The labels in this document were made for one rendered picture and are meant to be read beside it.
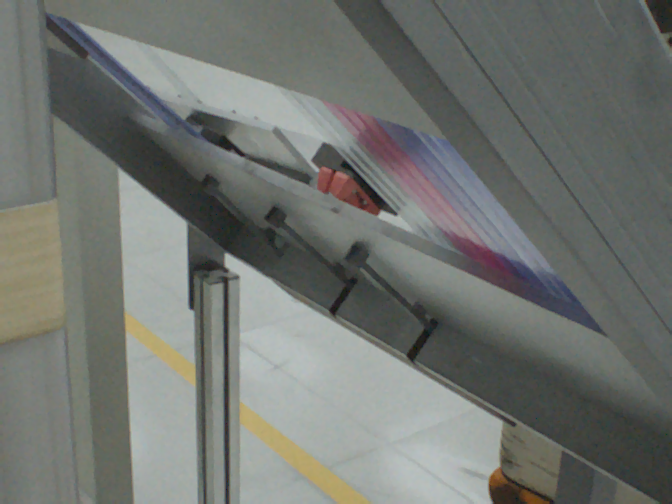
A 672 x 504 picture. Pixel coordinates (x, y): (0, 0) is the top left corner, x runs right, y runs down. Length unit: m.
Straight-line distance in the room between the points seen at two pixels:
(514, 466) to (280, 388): 0.68
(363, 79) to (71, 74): 0.56
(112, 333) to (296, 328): 1.24
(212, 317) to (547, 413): 0.47
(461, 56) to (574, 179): 0.06
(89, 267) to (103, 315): 0.07
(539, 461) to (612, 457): 0.93
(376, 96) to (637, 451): 0.39
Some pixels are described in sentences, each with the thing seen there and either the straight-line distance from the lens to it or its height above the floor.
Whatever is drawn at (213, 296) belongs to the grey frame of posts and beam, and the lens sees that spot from 1.09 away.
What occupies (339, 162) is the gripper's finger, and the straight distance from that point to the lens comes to 1.01.
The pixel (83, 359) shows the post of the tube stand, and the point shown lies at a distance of 1.26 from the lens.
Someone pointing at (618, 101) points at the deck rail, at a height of 1.01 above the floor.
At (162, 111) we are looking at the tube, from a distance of 0.87.
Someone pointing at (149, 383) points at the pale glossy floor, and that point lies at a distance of 2.21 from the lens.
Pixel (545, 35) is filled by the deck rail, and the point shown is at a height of 1.03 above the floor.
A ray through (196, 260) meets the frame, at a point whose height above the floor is 0.65.
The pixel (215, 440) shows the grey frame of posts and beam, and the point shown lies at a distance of 1.18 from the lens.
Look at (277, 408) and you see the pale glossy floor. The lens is 2.11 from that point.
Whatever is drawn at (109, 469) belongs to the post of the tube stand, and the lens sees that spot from 1.35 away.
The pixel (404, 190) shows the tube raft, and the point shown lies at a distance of 0.55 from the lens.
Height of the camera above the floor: 1.07
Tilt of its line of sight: 21 degrees down
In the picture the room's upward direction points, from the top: 2 degrees clockwise
